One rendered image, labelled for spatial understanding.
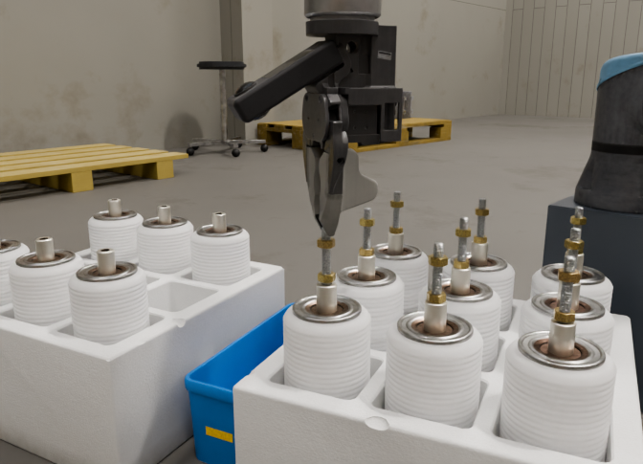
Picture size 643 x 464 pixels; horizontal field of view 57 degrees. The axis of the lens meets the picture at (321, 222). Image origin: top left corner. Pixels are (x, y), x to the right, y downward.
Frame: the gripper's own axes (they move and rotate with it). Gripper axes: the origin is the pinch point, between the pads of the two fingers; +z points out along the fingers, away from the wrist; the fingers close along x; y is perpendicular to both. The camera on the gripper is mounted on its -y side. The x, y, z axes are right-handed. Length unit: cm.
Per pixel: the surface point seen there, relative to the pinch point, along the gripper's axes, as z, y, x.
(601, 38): -60, 548, 522
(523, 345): 9.5, 14.6, -15.1
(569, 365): 9.4, 15.6, -19.9
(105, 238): 13, -22, 51
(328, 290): 7.1, 0.4, -1.1
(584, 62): -33, 540, 537
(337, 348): 12.2, 0.0, -4.7
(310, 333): 10.6, -2.5, -3.6
